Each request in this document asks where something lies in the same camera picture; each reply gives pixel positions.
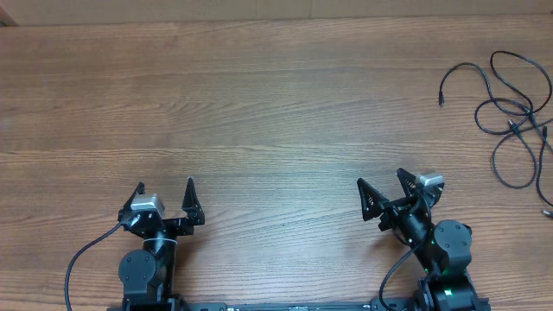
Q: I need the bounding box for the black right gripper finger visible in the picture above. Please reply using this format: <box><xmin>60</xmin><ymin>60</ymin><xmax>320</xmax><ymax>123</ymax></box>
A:
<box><xmin>396</xmin><ymin>168</ymin><xmax>417</xmax><ymax>197</ymax></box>
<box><xmin>357</xmin><ymin>178</ymin><xmax>388</xmax><ymax>221</ymax></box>

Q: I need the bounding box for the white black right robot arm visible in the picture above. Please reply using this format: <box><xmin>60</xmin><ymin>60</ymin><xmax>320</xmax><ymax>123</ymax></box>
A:
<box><xmin>357</xmin><ymin>168</ymin><xmax>491</xmax><ymax>311</ymax></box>

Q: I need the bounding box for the brown cardboard wall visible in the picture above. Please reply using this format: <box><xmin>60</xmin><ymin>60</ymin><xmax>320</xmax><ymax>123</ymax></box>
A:
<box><xmin>1</xmin><ymin>0</ymin><xmax>552</xmax><ymax>26</ymax></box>

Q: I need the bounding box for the black USB-C cable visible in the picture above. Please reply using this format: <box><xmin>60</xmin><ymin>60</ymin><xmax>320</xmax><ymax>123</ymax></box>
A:
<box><xmin>474</xmin><ymin>50</ymin><xmax>553</xmax><ymax>136</ymax></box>

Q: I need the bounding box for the black USB-A cable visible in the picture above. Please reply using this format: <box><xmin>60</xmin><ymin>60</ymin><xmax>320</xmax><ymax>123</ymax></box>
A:
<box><xmin>437</xmin><ymin>61</ymin><xmax>553</xmax><ymax>152</ymax></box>

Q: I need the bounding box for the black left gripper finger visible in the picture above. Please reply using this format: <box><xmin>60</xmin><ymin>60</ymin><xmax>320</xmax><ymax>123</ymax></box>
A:
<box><xmin>181</xmin><ymin>177</ymin><xmax>205</xmax><ymax>225</ymax></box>
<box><xmin>118</xmin><ymin>181</ymin><xmax>145</xmax><ymax>216</ymax></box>

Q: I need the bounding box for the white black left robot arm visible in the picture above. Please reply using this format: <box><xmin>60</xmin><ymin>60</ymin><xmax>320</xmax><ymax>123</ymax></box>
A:
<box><xmin>118</xmin><ymin>178</ymin><xmax>205</xmax><ymax>311</ymax></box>

